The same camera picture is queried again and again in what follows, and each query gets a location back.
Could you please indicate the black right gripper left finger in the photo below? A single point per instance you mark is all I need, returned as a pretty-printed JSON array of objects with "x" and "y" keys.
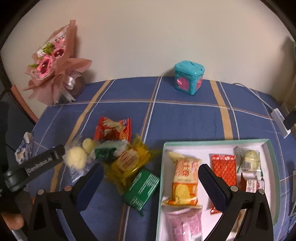
[{"x": 44, "y": 220}]

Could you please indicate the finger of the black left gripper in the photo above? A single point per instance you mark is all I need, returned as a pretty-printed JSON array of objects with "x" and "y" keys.
[{"x": 18, "y": 177}]

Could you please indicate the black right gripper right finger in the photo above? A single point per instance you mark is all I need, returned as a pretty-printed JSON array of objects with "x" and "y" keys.
[{"x": 257, "y": 223}]

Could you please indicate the red snack packet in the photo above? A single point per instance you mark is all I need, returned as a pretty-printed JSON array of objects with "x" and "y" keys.
[{"x": 110, "y": 130}]

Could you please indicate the blue white crumpled wrapper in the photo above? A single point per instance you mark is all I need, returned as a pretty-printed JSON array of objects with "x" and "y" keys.
[{"x": 24, "y": 151}]

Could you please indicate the smartphone on stand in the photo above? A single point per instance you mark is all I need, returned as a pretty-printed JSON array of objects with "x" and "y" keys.
[{"x": 292, "y": 211}]

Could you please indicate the red white milk biscuit packet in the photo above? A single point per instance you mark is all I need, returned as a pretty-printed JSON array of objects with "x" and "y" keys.
[{"x": 251, "y": 183}]

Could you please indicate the clear bag of white balls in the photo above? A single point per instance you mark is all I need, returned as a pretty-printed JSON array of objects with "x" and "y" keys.
[{"x": 79, "y": 155}]

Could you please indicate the green white small packet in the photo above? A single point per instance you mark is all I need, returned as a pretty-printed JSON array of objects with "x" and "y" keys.
[{"x": 109, "y": 151}]

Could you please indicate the round cookie clear packet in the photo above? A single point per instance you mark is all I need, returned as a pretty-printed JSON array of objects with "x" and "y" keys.
[{"x": 249, "y": 161}]

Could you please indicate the red patterned wafer packet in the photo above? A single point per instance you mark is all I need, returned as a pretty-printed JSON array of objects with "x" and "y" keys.
[{"x": 224, "y": 166}]

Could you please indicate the pink snack packet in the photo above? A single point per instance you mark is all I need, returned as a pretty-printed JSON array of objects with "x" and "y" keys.
[{"x": 185, "y": 224}]

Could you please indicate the teal-rimmed white tray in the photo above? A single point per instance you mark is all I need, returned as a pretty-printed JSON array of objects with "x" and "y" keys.
[{"x": 202, "y": 150}]

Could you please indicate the yellow snack packet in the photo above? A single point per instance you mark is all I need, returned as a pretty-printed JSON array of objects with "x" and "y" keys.
[{"x": 125, "y": 168}]

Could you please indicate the green snack packet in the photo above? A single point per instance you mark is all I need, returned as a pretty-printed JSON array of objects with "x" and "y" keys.
[{"x": 141, "y": 190}]

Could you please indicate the yellow orange bread packet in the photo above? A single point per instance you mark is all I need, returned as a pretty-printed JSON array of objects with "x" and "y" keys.
[{"x": 184, "y": 187}]

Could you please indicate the pink paper flower bouquet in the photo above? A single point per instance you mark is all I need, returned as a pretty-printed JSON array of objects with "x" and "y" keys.
[{"x": 56, "y": 75}]

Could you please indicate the white power strip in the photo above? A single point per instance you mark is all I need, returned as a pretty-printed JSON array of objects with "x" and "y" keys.
[{"x": 279, "y": 119}]

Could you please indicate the black power adapter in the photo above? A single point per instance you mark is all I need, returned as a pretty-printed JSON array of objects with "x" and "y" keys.
[{"x": 290, "y": 120}]

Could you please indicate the blue plaid tablecloth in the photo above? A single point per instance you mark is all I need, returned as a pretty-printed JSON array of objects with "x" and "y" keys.
[{"x": 159, "y": 113}]

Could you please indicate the teal box with pink hearts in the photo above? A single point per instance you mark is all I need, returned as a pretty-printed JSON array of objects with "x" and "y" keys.
[{"x": 188, "y": 76}]

